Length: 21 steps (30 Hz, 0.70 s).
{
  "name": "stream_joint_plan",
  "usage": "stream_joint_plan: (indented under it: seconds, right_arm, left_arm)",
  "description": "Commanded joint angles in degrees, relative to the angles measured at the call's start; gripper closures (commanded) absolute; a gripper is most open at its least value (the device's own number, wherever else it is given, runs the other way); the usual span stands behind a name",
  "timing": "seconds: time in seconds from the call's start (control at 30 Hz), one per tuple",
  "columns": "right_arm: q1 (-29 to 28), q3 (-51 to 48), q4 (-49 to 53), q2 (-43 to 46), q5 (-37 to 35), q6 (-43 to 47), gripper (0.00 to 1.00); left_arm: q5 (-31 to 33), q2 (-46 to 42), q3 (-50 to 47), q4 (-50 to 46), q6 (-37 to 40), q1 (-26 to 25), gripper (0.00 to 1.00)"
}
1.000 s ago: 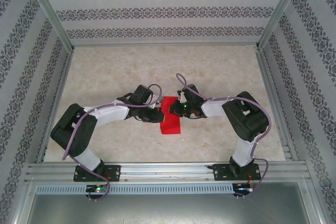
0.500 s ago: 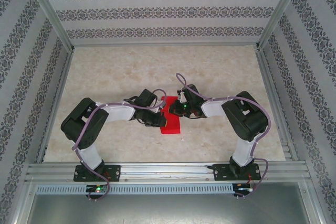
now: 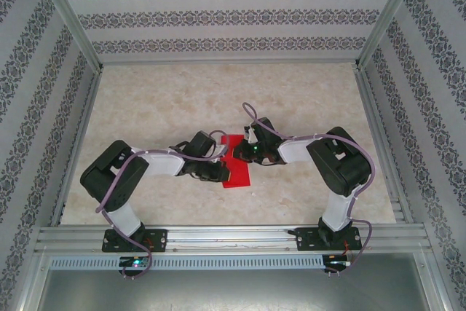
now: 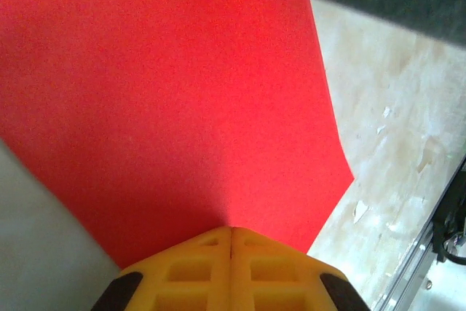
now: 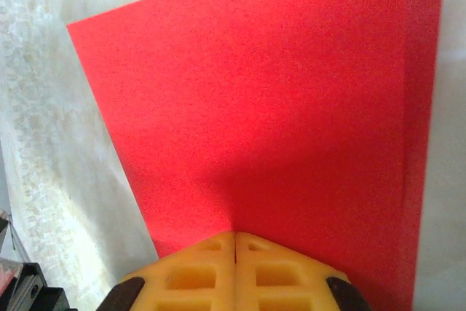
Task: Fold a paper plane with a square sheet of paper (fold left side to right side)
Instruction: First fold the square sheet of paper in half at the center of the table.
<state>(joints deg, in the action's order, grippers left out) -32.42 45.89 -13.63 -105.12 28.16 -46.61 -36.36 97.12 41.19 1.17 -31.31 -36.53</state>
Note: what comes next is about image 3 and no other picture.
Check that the aluminium mounting rail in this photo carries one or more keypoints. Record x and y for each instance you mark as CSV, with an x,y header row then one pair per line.
x,y
233,238

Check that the small controller board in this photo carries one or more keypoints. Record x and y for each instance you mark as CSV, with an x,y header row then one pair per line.
x,y
336,263
136,263

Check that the aluminium side rail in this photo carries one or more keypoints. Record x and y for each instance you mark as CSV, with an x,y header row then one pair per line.
x,y
373,114
86,114

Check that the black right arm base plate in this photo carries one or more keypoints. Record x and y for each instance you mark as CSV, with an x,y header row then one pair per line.
x,y
304,240

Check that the thin aluminium wall rail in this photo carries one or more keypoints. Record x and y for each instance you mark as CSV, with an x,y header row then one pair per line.
x,y
229,60

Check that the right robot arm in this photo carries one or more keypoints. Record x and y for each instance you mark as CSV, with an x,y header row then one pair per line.
x,y
295,152

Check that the aluminium frame post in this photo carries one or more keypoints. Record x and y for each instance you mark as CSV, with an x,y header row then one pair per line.
x,y
389,12
69,12

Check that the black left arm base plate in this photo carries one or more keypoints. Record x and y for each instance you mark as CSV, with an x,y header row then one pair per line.
x,y
160,240

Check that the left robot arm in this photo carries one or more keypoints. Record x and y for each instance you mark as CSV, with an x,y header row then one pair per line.
x,y
164,163

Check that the red paper sheet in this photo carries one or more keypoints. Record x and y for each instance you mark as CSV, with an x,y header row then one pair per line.
x,y
240,178

